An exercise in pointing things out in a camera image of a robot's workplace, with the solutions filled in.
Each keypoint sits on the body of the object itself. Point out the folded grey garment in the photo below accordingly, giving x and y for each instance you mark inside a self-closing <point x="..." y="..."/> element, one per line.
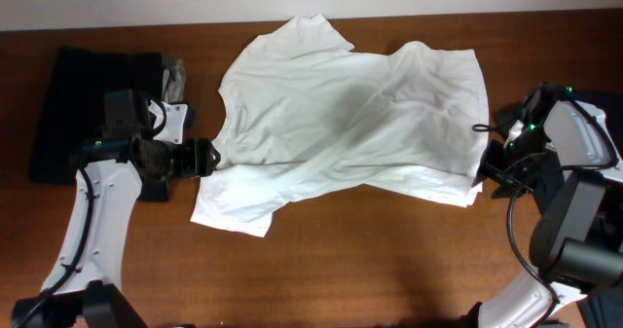
<point x="174" y="79"/>

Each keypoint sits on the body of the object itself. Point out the folded black garment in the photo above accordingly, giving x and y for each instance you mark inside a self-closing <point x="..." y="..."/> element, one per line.
<point x="73" y="109"/>

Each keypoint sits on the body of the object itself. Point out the dark green garment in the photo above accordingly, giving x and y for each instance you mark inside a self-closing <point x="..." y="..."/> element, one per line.
<point x="584" y="172"/>

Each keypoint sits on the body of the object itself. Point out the white t-shirt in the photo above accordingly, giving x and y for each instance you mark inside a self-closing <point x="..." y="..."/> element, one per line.
<point x="308" y="115"/>

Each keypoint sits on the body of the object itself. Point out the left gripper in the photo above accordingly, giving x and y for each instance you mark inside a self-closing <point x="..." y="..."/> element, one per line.
<point x="209" y="156"/>

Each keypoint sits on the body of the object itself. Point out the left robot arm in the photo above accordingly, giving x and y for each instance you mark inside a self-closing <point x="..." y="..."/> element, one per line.
<point x="142" y="147"/>

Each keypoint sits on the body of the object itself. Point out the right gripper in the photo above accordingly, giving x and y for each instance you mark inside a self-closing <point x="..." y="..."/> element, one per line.
<point x="494" y="170"/>

